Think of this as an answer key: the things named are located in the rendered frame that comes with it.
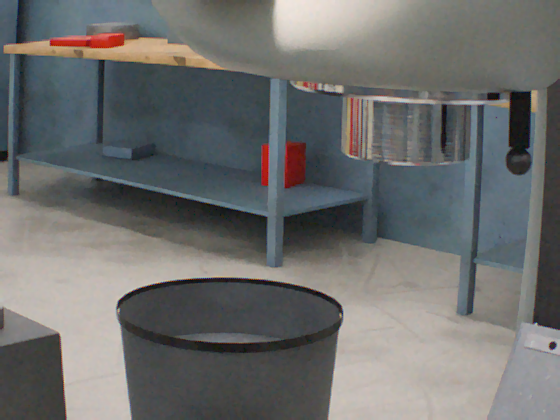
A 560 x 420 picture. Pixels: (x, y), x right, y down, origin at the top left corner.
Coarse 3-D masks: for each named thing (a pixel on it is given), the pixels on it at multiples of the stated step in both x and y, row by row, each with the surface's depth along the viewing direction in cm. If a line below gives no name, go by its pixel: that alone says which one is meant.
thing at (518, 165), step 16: (512, 96) 40; (528, 96) 39; (512, 112) 40; (528, 112) 40; (512, 128) 40; (528, 128) 40; (512, 144) 40; (528, 144) 40; (512, 160) 40; (528, 160) 40
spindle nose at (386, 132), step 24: (360, 120) 42; (384, 120) 41; (408, 120) 41; (432, 120) 41; (456, 120) 42; (360, 144) 42; (384, 144) 41; (408, 144) 41; (432, 144) 41; (456, 144) 42
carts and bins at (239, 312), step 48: (144, 288) 264; (192, 288) 271; (240, 288) 273; (288, 288) 270; (144, 336) 234; (192, 336) 270; (240, 336) 272; (288, 336) 271; (336, 336) 247; (144, 384) 239; (192, 384) 231; (240, 384) 231; (288, 384) 234
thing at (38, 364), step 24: (0, 312) 70; (0, 336) 69; (24, 336) 70; (48, 336) 71; (0, 360) 68; (24, 360) 69; (48, 360) 71; (0, 384) 68; (24, 384) 69; (48, 384) 71; (0, 408) 68; (24, 408) 70; (48, 408) 71
